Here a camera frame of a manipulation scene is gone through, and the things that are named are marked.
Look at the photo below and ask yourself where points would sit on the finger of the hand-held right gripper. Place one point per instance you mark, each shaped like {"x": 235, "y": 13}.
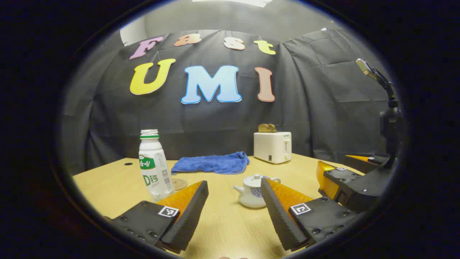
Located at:
{"x": 366, "y": 164}
{"x": 341, "y": 176}

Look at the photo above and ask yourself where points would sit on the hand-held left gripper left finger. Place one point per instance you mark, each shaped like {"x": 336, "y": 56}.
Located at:
{"x": 190, "y": 219}

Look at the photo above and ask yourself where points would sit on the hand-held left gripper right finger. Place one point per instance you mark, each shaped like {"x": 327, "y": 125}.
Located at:
{"x": 280, "y": 219}

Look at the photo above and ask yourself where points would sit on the round brown coaster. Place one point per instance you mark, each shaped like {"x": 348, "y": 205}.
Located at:
{"x": 180, "y": 184}

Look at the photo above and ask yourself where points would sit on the white teacup blue pattern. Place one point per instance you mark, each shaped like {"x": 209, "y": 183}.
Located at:
{"x": 248, "y": 198}

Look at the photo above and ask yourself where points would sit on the white water bottle green label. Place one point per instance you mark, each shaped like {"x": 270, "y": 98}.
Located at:
{"x": 152, "y": 162}

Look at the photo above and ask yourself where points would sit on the blue towel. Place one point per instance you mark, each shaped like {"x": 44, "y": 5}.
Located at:
{"x": 212, "y": 163}

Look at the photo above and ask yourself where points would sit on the white toaster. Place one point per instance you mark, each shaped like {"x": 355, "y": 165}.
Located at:
{"x": 269, "y": 147}

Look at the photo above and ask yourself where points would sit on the brown bread slice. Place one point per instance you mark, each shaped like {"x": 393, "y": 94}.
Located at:
{"x": 262, "y": 128}
{"x": 272, "y": 128}

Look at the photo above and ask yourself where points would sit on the black backdrop cloth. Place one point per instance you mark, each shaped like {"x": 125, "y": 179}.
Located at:
{"x": 215, "y": 122}

